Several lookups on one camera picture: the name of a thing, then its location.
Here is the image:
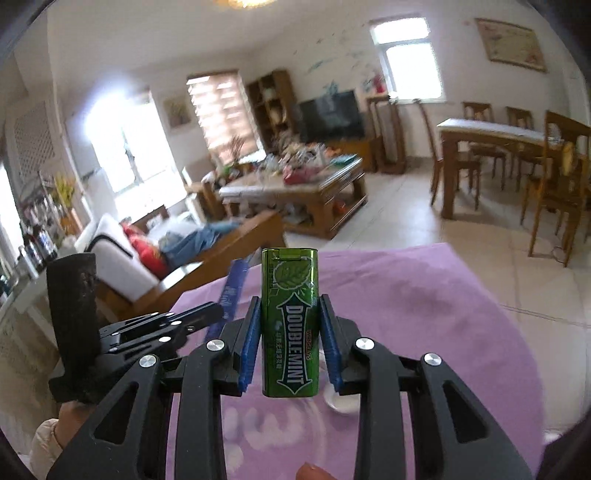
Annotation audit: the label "pile of clutter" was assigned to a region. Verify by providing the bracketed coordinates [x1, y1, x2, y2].
[257, 140, 364, 186]

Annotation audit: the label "small wooden chair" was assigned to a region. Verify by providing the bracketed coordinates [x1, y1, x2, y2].
[182, 163, 227, 223]

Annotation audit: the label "large framed wall picture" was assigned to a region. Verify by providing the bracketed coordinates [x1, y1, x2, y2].
[474, 17, 548, 73]

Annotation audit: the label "red cushion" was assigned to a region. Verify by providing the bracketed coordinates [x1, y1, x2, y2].
[120, 221, 170, 280]

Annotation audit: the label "small wall picture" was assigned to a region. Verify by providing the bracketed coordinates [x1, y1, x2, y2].
[163, 94, 193, 129]

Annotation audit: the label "striped roller blind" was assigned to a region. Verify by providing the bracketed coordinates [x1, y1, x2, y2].
[185, 69, 260, 165]

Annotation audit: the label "tall wooden stand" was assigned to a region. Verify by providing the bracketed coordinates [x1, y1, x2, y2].
[366, 94, 407, 174]

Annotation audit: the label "wooden dining chair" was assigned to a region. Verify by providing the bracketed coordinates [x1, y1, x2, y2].
[417, 99, 481, 206]
[462, 101, 507, 191]
[520, 109, 591, 269]
[505, 106, 537, 186]

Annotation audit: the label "wooden coffee table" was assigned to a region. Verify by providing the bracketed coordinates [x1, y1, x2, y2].
[219, 157, 370, 240]

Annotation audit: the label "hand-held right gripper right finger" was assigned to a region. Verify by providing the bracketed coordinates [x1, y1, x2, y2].
[318, 294, 534, 480]

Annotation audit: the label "large bright window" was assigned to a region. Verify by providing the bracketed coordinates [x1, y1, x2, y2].
[87, 89, 167, 195]

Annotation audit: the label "white framed window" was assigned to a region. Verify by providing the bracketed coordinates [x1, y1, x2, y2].
[369, 17, 447, 103]

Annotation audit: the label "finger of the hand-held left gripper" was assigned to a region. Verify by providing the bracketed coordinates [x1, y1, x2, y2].
[99, 333, 189, 371]
[98, 302, 226, 346]

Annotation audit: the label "wooden bookshelf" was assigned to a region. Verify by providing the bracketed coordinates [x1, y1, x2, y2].
[246, 69, 299, 153]

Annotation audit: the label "green chewing gum box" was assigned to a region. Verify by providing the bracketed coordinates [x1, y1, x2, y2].
[260, 247, 320, 398]

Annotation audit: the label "purple tablecloth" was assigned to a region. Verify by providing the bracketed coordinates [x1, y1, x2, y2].
[164, 242, 546, 480]

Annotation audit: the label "rack with bottles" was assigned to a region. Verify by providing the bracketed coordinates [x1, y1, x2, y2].
[0, 170, 80, 297]

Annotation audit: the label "white seat cushion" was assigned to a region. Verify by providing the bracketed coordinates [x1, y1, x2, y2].
[73, 213, 160, 289]

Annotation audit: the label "flat screen television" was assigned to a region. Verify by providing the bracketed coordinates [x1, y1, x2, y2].
[298, 89, 366, 143]

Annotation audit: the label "blue packet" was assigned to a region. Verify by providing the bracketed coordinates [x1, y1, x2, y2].
[205, 258, 253, 343]

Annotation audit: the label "person's left hand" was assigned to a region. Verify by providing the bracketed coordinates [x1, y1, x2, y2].
[55, 401, 95, 451]

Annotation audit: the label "wooden dining table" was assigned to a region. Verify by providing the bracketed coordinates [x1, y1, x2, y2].
[436, 117, 562, 220]

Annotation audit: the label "wooden armchair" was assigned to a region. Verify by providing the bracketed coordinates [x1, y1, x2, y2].
[94, 209, 287, 325]

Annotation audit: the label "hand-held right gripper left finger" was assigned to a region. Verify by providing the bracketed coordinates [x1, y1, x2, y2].
[46, 295, 263, 480]

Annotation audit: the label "person's left forearm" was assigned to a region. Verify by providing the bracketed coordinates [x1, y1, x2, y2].
[28, 417, 65, 472]

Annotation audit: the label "person's right hand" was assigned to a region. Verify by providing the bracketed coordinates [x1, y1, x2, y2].
[295, 464, 334, 480]

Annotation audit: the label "blue jeans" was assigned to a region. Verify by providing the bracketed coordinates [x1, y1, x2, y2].
[159, 220, 242, 269]

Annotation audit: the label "small white dish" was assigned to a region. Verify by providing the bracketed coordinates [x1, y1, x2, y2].
[323, 369, 366, 414]

